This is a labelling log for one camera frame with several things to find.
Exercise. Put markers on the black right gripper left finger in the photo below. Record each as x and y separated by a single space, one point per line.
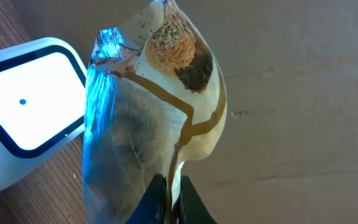
151 208

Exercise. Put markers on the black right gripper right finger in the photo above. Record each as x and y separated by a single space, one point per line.
191 207

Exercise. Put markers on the beige brown snack bag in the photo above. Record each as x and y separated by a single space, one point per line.
155 99

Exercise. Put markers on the white barcode scanner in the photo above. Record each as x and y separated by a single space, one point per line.
42 104

